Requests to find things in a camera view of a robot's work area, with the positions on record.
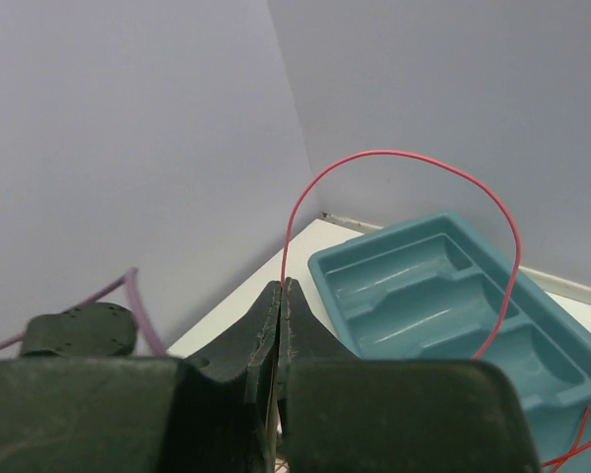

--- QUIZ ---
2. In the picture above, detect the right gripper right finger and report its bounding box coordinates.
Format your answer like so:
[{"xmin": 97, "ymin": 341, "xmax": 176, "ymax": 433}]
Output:
[{"xmin": 278, "ymin": 278, "xmax": 542, "ymax": 472}]

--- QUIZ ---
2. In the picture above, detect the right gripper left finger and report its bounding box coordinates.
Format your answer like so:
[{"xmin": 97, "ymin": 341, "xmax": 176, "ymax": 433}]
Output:
[{"xmin": 0, "ymin": 281, "xmax": 281, "ymax": 472}]

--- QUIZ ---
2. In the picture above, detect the teal plastic compartment tray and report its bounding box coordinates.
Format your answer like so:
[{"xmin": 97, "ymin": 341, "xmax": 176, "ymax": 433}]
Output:
[{"xmin": 308, "ymin": 239, "xmax": 591, "ymax": 472}]

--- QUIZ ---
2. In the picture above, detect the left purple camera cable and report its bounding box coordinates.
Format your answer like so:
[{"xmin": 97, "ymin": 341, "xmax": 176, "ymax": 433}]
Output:
[{"xmin": 0, "ymin": 267, "xmax": 168, "ymax": 360}]

